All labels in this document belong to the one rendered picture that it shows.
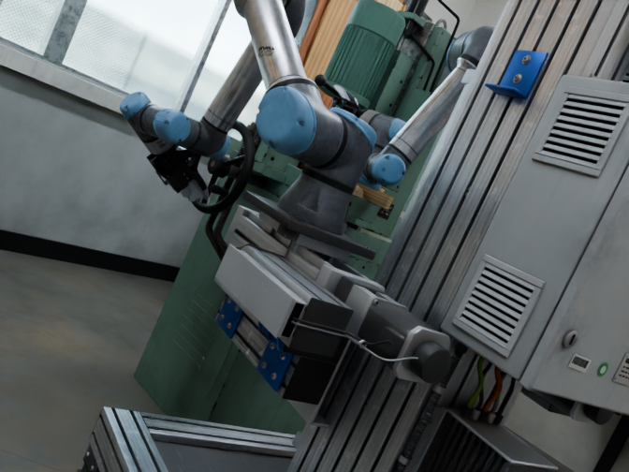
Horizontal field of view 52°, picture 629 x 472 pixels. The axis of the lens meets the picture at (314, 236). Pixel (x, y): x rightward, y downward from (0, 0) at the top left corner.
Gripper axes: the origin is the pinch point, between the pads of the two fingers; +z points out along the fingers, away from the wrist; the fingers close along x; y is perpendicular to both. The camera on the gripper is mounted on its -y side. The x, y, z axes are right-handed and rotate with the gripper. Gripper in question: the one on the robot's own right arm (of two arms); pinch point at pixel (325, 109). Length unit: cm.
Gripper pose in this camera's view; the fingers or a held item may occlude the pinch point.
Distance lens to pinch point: 194.4
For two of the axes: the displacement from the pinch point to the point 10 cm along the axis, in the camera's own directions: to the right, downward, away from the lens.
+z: -6.2, -3.7, 6.9
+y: -6.4, -2.8, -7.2
